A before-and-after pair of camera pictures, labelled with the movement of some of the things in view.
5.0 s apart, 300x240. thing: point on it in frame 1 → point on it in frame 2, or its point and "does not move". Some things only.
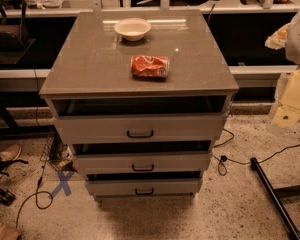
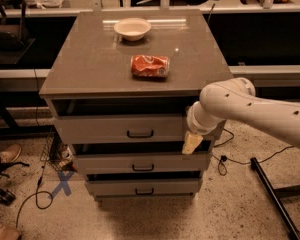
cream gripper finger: x=295 y=97 → x=200 y=122
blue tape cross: x=63 y=183 does not move
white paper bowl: x=133 y=29 does not move
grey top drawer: x=142 y=129 does not move
